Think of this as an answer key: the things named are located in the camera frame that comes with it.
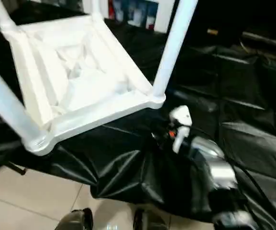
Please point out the small yellow label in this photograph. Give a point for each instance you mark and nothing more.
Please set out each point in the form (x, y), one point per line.
(212, 31)

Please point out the white glass-door cabinet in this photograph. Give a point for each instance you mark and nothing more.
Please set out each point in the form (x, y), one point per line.
(161, 14)

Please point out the black table frame leg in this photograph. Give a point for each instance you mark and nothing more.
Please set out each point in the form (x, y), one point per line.
(17, 167)

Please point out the black shiny mat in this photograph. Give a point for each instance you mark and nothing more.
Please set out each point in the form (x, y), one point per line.
(224, 95)

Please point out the red bottle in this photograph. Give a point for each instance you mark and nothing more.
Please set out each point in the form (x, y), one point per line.
(110, 9)

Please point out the black robot foot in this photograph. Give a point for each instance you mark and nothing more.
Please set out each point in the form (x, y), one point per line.
(147, 220)
(76, 219)

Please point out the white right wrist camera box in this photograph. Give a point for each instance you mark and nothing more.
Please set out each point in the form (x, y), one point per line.
(182, 119)

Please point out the white plastic table top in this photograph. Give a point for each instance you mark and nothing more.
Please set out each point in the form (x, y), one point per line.
(80, 60)

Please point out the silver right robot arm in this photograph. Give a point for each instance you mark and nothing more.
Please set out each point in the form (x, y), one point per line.
(216, 165)

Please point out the long dark metal bar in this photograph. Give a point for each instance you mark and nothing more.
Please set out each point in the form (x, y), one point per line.
(264, 39)

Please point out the white jar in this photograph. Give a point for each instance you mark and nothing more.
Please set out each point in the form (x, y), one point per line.
(149, 21)

